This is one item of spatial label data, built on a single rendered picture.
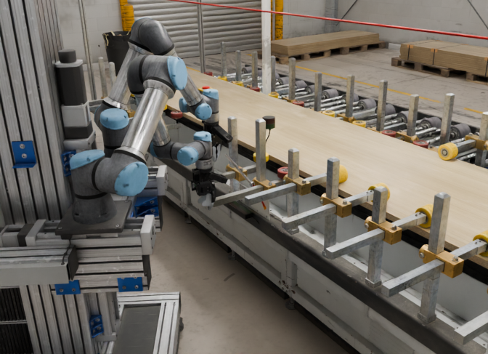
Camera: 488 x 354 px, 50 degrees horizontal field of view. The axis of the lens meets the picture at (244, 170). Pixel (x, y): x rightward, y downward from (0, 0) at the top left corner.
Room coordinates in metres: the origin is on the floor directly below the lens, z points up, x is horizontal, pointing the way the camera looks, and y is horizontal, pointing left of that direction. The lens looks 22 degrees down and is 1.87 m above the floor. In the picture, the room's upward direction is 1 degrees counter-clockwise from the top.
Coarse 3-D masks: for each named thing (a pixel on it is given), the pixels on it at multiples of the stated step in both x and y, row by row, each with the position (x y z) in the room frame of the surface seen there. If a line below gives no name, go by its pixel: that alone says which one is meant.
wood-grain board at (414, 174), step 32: (224, 96) 3.84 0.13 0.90; (256, 96) 3.81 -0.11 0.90; (224, 128) 3.05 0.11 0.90; (288, 128) 3.02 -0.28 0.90; (320, 128) 3.00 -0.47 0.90; (352, 128) 2.99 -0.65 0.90; (320, 160) 2.48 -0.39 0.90; (352, 160) 2.47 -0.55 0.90; (384, 160) 2.45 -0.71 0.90; (416, 160) 2.44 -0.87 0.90; (448, 160) 2.43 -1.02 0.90; (352, 192) 2.08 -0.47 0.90; (416, 192) 2.07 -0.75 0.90; (448, 192) 2.06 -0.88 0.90; (480, 192) 2.05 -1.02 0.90; (448, 224) 1.77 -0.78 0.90; (480, 224) 1.77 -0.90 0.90; (480, 256) 1.54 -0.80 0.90
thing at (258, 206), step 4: (240, 184) 2.43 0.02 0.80; (240, 188) 2.43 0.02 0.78; (244, 188) 2.40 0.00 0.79; (240, 200) 2.43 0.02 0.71; (244, 200) 2.40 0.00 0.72; (256, 204) 2.31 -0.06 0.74; (260, 204) 2.28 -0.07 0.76; (264, 204) 2.25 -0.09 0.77; (268, 204) 2.22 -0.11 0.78; (252, 208) 2.34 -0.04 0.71; (256, 208) 2.31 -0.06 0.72; (260, 208) 2.28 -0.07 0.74; (268, 208) 2.23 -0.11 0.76; (260, 212) 2.28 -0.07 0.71; (264, 212) 2.25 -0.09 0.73; (268, 212) 2.23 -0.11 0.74; (264, 216) 2.25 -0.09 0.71; (268, 216) 2.23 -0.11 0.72
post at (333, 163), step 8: (328, 160) 1.89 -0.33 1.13; (336, 160) 1.88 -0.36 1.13; (328, 168) 1.89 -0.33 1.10; (336, 168) 1.88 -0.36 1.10; (328, 176) 1.89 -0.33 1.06; (336, 176) 1.88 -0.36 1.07; (328, 184) 1.89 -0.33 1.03; (336, 184) 1.88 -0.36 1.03; (328, 192) 1.89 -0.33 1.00; (336, 192) 1.88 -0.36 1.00; (328, 216) 1.88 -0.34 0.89; (336, 216) 1.89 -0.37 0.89; (328, 224) 1.88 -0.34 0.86; (336, 224) 1.89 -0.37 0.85; (328, 232) 1.88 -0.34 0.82; (328, 240) 1.88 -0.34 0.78
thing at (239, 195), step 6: (276, 180) 2.33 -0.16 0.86; (258, 186) 2.26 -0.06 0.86; (276, 186) 2.30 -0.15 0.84; (234, 192) 2.20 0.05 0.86; (240, 192) 2.20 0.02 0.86; (246, 192) 2.21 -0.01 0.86; (252, 192) 2.22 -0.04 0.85; (258, 192) 2.24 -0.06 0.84; (216, 198) 2.14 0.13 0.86; (222, 198) 2.14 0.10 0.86; (228, 198) 2.15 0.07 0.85; (234, 198) 2.17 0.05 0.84; (240, 198) 2.19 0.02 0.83; (216, 204) 2.12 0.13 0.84; (222, 204) 2.14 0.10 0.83
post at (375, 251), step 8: (376, 192) 1.68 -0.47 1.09; (384, 192) 1.67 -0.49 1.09; (376, 200) 1.67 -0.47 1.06; (384, 200) 1.67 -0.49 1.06; (376, 208) 1.67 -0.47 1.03; (384, 208) 1.67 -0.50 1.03; (376, 216) 1.67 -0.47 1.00; (384, 216) 1.67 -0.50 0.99; (376, 248) 1.66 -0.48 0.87; (376, 256) 1.66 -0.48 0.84; (368, 264) 1.69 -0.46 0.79; (376, 264) 1.66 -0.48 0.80; (368, 272) 1.68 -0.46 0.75; (376, 272) 1.67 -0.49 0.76; (376, 280) 1.67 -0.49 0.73
